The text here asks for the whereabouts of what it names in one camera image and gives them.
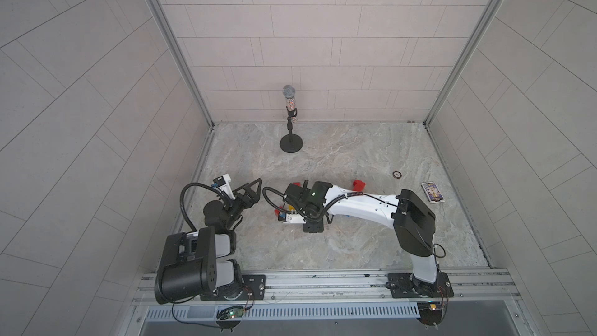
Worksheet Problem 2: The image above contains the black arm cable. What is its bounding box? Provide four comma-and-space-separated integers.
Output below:
179, 181, 225, 233
262, 186, 309, 220

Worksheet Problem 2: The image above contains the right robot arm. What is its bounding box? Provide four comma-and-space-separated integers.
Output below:
283, 181, 438, 285

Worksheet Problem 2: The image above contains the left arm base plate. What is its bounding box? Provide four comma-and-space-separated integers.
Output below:
200, 275, 267, 302

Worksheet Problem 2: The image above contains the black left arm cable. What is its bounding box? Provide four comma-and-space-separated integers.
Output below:
179, 181, 225, 233

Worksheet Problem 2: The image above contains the printed card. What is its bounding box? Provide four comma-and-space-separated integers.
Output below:
421, 182, 445, 204

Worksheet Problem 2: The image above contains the left green circuit board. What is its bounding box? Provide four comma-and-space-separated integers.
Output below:
215, 306, 247, 330

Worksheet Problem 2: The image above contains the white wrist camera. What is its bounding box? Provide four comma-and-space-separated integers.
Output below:
212, 174, 235, 200
283, 213, 306, 225

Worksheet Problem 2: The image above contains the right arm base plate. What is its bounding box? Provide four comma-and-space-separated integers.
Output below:
386, 271, 454, 299

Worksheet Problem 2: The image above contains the aluminium rail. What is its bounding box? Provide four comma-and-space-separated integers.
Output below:
132, 268, 521, 309

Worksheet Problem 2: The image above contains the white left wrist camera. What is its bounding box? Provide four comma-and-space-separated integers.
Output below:
212, 174, 235, 200

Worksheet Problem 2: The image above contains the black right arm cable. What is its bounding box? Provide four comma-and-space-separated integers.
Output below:
262, 186, 309, 220

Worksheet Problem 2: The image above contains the right circuit board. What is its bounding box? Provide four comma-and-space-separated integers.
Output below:
417, 303, 448, 328

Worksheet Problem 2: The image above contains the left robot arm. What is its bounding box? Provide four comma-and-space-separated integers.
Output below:
154, 174, 266, 304

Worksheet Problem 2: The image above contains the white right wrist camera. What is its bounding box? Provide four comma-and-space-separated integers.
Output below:
283, 213, 306, 225

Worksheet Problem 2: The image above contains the black microphone stand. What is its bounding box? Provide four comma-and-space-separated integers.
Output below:
280, 108, 303, 153

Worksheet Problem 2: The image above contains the glittery silver microphone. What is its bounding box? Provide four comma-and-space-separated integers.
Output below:
283, 85, 298, 121

